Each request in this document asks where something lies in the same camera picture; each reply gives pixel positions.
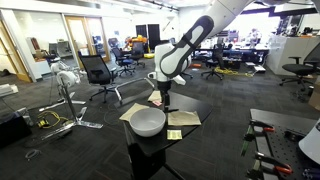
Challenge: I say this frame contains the yellow hose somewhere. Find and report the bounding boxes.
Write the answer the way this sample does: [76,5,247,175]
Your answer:
[214,66,255,78]

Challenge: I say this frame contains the black mesh office chair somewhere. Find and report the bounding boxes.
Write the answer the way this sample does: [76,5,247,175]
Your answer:
[78,54,123,104]

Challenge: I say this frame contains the white counter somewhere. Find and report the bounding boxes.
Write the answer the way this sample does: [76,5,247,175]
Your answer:
[266,34,320,76]

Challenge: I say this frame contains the orange-handled clamp with green strap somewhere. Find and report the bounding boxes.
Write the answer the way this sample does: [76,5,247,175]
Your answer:
[240,119,276,157]

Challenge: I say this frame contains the black office chair with armrests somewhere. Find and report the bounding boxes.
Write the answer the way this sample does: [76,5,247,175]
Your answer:
[279,41,320,92]

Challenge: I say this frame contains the blue office chair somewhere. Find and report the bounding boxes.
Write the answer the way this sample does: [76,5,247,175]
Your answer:
[111,46,136,77]

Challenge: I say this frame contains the grey cable coil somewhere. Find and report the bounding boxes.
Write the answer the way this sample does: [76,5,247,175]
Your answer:
[24,148,42,160]

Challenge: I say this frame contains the chrome metal frame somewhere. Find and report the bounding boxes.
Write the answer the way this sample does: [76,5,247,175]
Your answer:
[114,77,156,105]

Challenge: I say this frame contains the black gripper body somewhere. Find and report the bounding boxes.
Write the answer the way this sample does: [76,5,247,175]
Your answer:
[156,80,173,96]

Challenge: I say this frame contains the white rounded housing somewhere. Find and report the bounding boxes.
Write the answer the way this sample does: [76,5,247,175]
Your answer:
[298,118,320,165]

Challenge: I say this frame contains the black perforated breadboard table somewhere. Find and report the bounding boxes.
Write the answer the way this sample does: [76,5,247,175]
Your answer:
[249,108,320,180]

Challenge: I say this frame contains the wooden door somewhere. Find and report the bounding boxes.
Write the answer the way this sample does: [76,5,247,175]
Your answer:
[64,15,111,69]

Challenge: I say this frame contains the black round table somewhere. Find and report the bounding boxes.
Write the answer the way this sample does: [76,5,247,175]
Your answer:
[114,90,214,180]

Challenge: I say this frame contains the black box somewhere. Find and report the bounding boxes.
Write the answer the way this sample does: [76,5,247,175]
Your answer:
[0,111,33,148]

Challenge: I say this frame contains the white flat device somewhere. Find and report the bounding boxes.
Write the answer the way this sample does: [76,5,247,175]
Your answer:
[0,83,19,98]

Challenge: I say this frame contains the small brown paper napkin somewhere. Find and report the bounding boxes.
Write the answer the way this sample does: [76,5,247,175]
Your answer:
[147,90,163,103]

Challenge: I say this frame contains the grey bowl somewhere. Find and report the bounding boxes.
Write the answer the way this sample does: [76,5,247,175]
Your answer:
[129,107,167,138]

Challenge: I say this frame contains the dark office chair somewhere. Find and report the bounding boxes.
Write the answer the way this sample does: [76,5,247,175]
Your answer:
[129,41,147,69]

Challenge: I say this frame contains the cardboard box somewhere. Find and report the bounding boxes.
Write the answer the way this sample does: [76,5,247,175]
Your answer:
[308,76,320,111]

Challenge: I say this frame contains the black swivel chair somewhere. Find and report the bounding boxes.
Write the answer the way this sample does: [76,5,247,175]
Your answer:
[200,43,225,81]

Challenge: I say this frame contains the silver stand with white head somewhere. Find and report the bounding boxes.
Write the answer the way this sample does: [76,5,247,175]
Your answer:
[38,61,104,141]

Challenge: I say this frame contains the yellow cable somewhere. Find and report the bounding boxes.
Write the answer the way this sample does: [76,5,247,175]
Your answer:
[36,110,69,130]

